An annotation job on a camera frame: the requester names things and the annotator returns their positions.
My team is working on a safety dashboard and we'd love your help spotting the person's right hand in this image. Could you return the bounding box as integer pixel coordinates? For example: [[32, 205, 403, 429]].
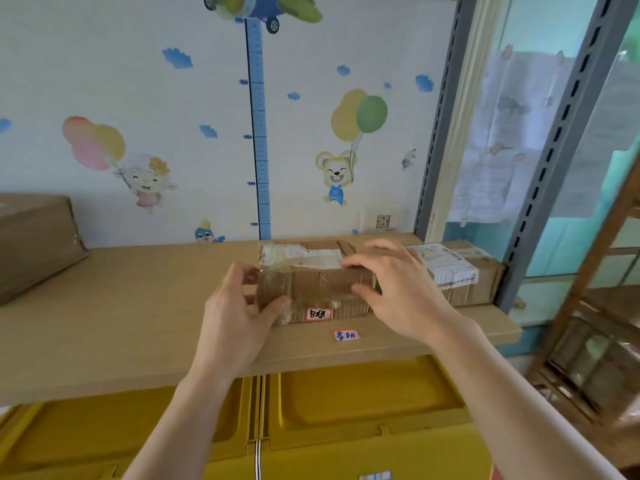
[[342, 239, 467, 346]]

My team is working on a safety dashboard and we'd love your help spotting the large plain cardboard box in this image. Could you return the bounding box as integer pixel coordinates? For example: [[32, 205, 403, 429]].
[[0, 193, 91, 306]]

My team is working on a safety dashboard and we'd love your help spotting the blue penguin wall sticker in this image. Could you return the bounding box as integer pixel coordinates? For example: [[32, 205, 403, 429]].
[[194, 220, 226, 244]]

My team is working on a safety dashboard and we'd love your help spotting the sheep with balloons sticker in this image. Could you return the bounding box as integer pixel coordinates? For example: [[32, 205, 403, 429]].
[[61, 115, 179, 211]]

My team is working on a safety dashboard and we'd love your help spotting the blue height chart sticker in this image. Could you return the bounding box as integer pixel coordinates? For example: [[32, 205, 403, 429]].
[[239, 17, 273, 241]]

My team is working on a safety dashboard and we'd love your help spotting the grey slotted metal post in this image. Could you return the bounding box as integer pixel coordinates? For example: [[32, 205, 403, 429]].
[[494, 0, 640, 314], [413, 0, 479, 241]]

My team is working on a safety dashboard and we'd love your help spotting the white hanging cloth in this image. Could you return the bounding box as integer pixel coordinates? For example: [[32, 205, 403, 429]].
[[446, 44, 576, 226]]

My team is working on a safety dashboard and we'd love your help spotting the mouse with balloons sticker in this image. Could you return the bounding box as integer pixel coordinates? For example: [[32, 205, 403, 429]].
[[314, 89, 389, 207]]

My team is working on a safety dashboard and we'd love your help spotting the beige window frame strip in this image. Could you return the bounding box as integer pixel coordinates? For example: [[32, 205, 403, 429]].
[[425, 0, 512, 243]]

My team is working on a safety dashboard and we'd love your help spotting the brown wooden rack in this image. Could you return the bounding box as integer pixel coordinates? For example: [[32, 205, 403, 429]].
[[525, 154, 640, 470]]

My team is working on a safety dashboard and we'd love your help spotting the person's left forearm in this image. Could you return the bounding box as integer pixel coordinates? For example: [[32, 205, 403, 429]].
[[121, 365, 238, 480]]

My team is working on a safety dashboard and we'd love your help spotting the yellow plastic crate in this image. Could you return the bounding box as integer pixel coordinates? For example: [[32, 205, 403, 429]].
[[259, 355, 497, 480], [0, 375, 262, 480]]

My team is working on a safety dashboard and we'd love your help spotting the cardboard box with white label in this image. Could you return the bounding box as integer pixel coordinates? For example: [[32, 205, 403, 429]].
[[407, 240, 506, 308]]

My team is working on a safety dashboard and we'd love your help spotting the cartoon airplane wall sticker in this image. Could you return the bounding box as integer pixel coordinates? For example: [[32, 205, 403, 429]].
[[203, 0, 324, 35]]

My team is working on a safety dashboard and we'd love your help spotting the person's left hand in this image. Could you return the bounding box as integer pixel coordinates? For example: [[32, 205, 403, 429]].
[[192, 262, 292, 383]]

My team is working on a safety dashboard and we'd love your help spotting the small taped cardboard box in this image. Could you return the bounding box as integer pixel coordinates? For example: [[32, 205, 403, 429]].
[[255, 243, 382, 325]]

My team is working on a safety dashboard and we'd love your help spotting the wooden shelf board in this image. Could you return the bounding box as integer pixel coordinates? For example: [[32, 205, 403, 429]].
[[0, 233, 524, 408]]

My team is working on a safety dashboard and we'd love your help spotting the person's right forearm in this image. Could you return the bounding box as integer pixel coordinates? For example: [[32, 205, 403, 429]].
[[430, 317, 626, 480]]

